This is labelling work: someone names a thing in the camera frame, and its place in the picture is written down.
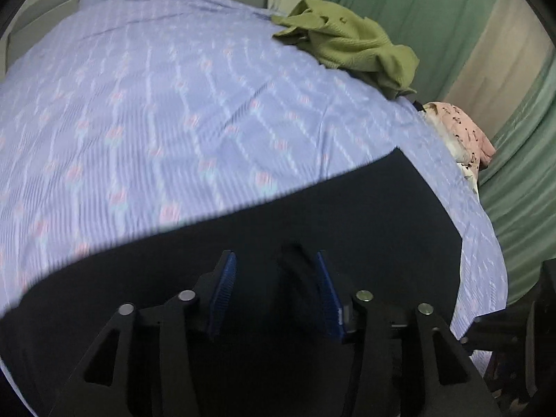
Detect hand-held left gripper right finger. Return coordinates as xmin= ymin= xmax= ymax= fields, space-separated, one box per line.
xmin=315 ymin=251 xmax=505 ymax=417

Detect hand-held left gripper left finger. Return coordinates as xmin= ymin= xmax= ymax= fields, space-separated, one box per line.
xmin=48 ymin=250 xmax=238 ymax=417

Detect black pants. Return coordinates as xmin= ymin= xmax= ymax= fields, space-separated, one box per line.
xmin=0 ymin=148 xmax=463 ymax=417

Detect purple striped bed cover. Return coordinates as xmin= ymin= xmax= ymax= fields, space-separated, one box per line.
xmin=0 ymin=0 xmax=509 ymax=357

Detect pink printed garment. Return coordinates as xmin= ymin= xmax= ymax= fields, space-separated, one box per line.
xmin=423 ymin=101 xmax=497 ymax=170

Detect olive green garment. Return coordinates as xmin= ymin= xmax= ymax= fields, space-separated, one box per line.
xmin=271 ymin=0 xmax=421 ymax=100

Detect beige curtain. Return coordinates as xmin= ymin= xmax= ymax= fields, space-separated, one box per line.
xmin=441 ymin=0 xmax=556 ymax=140

